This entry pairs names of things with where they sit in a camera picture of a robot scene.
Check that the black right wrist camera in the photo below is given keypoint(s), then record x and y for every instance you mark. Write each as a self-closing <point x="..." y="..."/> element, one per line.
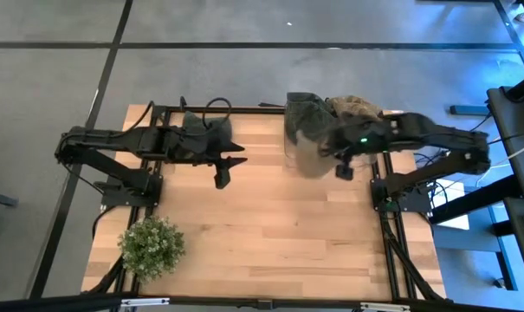
<point x="344" y="172"/>

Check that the dark grey-green hat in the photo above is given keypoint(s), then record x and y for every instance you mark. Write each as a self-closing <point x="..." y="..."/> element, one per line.
<point x="194" y="123"/>
<point x="307" y="115"/>

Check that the black aluminium table frame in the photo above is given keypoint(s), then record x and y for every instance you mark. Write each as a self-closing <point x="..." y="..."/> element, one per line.
<point x="244" y="109"/>

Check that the black desk leg beam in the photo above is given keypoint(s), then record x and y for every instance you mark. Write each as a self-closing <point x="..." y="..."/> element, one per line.
<point x="474" y="201"/>

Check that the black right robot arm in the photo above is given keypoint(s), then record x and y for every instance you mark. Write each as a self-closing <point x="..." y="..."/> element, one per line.
<point x="439" y="134"/>

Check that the camouflage hat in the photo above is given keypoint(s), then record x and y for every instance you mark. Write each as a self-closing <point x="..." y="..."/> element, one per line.
<point x="357" y="106"/>

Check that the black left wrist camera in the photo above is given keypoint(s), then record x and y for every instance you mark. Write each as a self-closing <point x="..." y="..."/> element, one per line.
<point x="222" y="178"/>

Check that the silver metal bracket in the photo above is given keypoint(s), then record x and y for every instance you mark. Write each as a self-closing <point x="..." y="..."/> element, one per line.
<point x="144" y="302"/>
<point x="385" y="307"/>

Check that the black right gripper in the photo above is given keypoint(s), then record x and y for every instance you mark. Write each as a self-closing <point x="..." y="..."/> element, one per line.
<point x="365" y="134"/>

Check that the green potted plant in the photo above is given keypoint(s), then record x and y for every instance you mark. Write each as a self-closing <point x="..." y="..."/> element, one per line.
<point x="151" y="247"/>

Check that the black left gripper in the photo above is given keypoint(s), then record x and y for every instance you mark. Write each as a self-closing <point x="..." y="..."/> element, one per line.
<point x="196" y="154"/>

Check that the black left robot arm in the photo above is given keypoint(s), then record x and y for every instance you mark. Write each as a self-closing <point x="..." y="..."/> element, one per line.
<point x="114" y="138"/>

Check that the blue-grey desk foot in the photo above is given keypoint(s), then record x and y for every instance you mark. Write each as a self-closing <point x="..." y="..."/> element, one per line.
<point x="469" y="109"/>

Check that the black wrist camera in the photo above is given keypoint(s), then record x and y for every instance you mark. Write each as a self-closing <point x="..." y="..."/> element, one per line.
<point x="344" y="172"/>
<point x="222" y="178"/>

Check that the dark office desk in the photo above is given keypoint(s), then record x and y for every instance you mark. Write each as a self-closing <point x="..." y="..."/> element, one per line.
<point x="513" y="130"/>
<point x="517" y="234"/>

